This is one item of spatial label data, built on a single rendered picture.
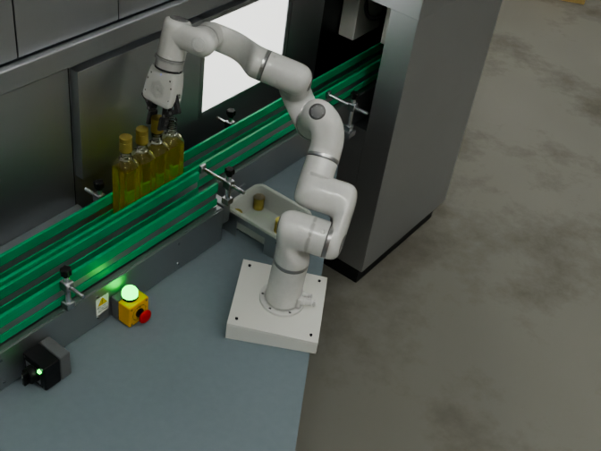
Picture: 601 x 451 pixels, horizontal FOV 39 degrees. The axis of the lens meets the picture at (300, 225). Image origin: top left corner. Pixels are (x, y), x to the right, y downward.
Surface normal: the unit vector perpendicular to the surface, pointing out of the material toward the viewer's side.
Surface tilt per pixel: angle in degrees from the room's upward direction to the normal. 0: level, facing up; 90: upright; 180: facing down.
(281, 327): 5
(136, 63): 90
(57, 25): 90
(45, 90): 90
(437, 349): 0
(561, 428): 0
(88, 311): 90
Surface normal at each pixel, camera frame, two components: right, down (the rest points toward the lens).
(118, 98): 0.79, 0.46
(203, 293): 0.12, -0.77
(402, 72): -0.61, 0.44
